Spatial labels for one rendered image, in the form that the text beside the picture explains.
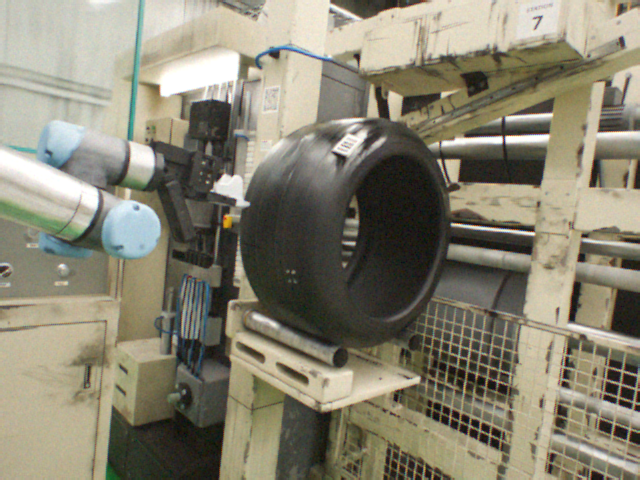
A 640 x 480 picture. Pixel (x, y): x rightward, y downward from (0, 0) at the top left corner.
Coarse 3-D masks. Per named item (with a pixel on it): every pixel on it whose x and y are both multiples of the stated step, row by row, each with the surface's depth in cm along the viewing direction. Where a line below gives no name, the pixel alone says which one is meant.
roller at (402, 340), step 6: (396, 336) 120; (402, 336) 119; (408, 336) 118; (414, 336) 118; (390, 342) 122; (396, 342) 120; (402, 342) 119; (408, 342) 118; (414, 342) 118; (420, 342) 120; (408, 348) 118; (414, 348) 118
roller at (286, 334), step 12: (252, 312) 122; (252, 324) 119; (264, 324) 116; (276, 324) 114; (276, 336) 112; (288, 336) 109; (300, 336) 107; (312, 336) 106; (300, 348) 106; (312, 348) 103; (324, 348) 100; (336, 348) 99; (324, 360) 100; (336, 360) 98
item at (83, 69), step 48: (0, 0) 104; (48, 0) 110; (96, 0) 117; (144, 0) 124; (0, 48) 105; (48, 48) 111; (96, 48) 118; (0, 96) 106; (48, 96) 112; (96, 96) 120
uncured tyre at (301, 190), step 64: (320, 128) 104; (384, 128) 101; (256, 192) 102; (320, 192) 91; (384, 192) 138; (448, 192) 120; (256, 256) 101; (320, 256) 91; (384, 256) 141; (320, 320) 97; (384, 320) 107
